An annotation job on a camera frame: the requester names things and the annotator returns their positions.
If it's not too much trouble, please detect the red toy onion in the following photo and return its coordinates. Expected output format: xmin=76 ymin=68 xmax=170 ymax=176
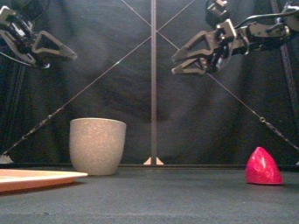
xmin=244 ymin=146 xmax=286 ymax=186

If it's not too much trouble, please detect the black cloth backdrop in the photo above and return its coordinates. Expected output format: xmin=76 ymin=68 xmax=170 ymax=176
xmin=0 ymin=0 xmax=299 ymax=168

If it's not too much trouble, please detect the grey speckled cup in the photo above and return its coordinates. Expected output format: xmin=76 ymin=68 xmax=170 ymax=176
xmin=68 ymin=117 xmax=127 ymax=177

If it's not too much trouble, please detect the orange plate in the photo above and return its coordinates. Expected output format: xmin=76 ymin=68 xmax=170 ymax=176
xmin=0 ymin=168 xmax=89 ymax=193

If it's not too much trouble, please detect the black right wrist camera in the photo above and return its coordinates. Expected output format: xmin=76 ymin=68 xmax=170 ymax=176
xmin=204 ymin=0 xmax=231 ymax=29

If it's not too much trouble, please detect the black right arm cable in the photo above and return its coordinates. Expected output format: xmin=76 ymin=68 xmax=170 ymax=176
xmin=232 ymin=9 xmax=299 ymax=30

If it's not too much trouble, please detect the vertical metal frame post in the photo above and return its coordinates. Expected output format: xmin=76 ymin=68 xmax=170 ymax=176
xmin=150 ymin=0 xmax=158 ymax=166

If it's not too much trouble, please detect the diagonal brace wire with turnbuckle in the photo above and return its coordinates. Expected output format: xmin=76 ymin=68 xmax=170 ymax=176
xmin=0 ymin=0 xmax=196 ymax=157
xmin=119 ymin=0 xmax=299 ymax=151

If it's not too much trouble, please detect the dark side frame post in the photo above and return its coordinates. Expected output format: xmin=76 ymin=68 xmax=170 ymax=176
xmin=270 ymin=0 xmax=299 ymax=117

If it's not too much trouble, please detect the post foot bracket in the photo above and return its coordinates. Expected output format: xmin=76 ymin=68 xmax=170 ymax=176
xmin=143 ymin=156 xmax=164 ymax=166

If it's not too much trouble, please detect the white corner bracket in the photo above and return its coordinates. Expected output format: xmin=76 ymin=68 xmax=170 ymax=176
xmin=0 ymin=154 xmax=15 ymax=165

